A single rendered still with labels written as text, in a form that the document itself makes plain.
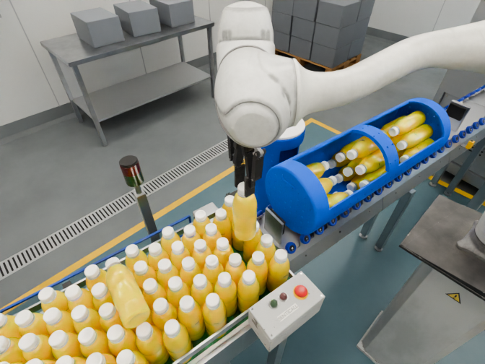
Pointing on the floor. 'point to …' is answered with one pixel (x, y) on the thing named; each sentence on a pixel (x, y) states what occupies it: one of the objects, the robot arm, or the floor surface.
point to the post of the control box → (276, 353)
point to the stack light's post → (146, 211)
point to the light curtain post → (478, 198)
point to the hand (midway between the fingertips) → (244, 180)
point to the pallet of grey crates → (321, 30)
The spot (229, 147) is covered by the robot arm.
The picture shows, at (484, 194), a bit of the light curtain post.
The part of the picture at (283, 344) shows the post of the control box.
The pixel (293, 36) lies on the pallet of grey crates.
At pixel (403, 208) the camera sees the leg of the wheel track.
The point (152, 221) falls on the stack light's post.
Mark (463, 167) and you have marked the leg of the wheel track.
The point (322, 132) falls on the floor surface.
